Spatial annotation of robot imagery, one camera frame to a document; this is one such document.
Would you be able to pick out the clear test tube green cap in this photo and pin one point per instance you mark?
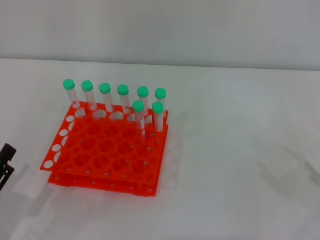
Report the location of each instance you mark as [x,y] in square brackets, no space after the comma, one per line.
[123,90]
[157,107]
[138,106]
[69,84]
[143,91]
[105,88]
[161,93]
[87,85]

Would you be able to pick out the orange plastic test tube rack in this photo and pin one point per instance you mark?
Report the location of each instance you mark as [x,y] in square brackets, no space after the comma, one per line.
[161,150]

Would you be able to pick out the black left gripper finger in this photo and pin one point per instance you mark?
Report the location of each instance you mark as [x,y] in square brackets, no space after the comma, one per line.
[6,160]

